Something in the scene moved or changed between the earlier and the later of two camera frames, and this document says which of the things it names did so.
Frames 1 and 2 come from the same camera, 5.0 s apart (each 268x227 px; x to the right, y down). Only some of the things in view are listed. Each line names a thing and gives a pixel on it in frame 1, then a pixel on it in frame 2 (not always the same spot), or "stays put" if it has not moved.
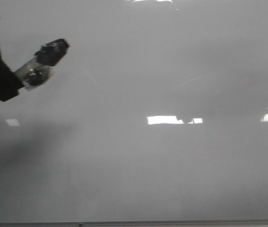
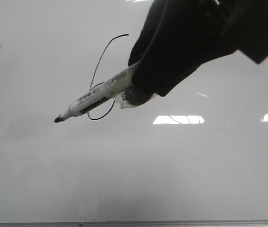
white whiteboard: (159, 110) stays put
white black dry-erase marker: (38, 70) to (102, 93)
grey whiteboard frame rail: (139, 223) stays put
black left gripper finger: (0, 81) to (177, 37)
